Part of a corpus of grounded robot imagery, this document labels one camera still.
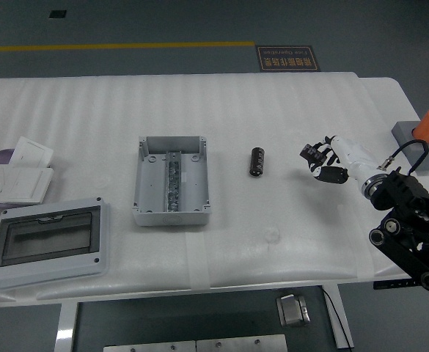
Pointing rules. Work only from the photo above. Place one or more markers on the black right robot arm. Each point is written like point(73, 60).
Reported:
point(406, 194)

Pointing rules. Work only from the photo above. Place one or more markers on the grey metal plate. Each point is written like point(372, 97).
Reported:
point(241, 344)
point(148, 347)

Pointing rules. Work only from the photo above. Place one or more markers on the black square floor hatch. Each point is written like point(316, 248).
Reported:
point(57, 14)

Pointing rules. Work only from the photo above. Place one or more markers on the white foam mat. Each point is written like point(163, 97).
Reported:
point(236, 110)

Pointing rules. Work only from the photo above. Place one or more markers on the black cylindrical battery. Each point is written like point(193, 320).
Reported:
point(258, 162)

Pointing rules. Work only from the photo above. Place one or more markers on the black table control panel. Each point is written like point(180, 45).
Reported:
point(392, 284)

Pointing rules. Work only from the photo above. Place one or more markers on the white table leg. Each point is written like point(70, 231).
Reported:
point(342, 315)
point(66, 326)

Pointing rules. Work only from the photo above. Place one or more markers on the white flat switch panel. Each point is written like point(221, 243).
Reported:
point(27, 185)

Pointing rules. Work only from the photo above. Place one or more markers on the white tilted switch panel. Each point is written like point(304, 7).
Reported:
point(31, 152)

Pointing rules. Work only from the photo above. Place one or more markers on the metal terminal rail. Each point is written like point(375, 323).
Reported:
point(173, 183)

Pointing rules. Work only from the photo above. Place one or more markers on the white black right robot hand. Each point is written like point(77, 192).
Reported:
point(351, 155)

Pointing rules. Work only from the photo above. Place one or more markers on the grey open junction box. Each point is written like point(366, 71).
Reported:
point(152, 183)

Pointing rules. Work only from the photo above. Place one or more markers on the silver metal block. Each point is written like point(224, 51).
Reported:
point(291, 309)

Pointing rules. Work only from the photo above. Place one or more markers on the grey enclosure with dark window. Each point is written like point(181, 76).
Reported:
point(49, 269)

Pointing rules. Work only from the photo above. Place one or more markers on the black floor sign orange text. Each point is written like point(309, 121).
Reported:
point(288, 58)

